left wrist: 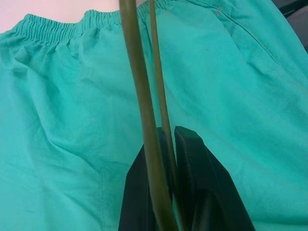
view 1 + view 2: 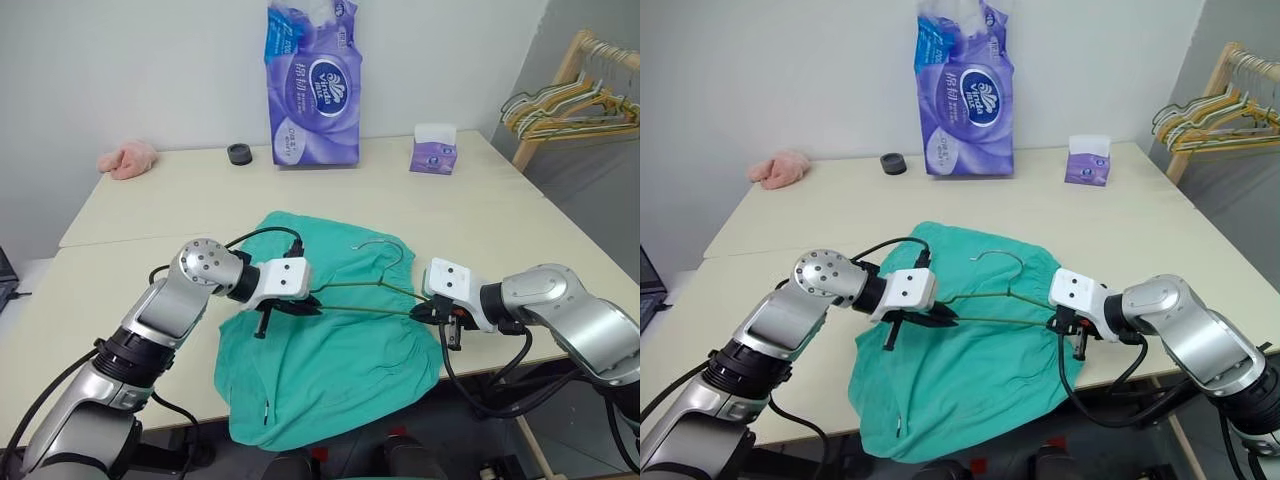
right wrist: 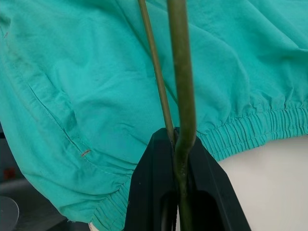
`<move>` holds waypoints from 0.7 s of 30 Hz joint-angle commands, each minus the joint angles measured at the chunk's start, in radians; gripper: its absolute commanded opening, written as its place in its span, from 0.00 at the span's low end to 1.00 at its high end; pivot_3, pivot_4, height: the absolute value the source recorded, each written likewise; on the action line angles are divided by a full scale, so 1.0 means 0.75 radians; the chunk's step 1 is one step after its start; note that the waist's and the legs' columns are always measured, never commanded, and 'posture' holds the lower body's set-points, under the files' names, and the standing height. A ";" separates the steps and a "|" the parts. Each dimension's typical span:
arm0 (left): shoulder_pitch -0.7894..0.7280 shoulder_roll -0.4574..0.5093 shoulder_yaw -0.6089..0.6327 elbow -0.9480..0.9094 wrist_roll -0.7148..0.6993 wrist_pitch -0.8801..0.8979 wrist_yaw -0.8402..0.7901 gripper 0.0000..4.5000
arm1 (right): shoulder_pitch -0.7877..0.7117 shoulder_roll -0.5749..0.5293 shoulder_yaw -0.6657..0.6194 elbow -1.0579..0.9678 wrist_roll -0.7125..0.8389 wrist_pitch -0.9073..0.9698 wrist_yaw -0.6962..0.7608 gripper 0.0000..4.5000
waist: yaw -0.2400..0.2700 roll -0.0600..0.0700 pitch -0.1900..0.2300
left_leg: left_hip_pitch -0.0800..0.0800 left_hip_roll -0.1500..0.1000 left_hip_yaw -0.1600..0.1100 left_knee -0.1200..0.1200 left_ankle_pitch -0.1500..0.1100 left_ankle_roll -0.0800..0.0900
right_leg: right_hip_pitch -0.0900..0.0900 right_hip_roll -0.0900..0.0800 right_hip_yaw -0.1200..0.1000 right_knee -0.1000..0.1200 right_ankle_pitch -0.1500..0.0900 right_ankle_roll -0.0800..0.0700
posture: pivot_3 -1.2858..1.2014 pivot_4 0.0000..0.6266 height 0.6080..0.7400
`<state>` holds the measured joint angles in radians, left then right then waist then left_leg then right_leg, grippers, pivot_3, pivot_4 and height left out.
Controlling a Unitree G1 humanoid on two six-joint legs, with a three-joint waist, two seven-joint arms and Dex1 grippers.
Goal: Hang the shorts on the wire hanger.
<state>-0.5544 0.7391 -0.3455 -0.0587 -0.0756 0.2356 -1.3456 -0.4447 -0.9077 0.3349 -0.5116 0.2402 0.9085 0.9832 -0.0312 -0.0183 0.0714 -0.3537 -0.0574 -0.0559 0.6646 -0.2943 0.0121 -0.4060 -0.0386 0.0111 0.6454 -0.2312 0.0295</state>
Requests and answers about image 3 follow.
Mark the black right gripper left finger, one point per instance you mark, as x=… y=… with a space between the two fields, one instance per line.
x=149 y=183

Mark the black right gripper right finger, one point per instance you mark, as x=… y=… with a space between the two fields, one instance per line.
x=211 y=192

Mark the teal green shorts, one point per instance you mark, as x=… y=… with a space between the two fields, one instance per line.
x=79 y=96

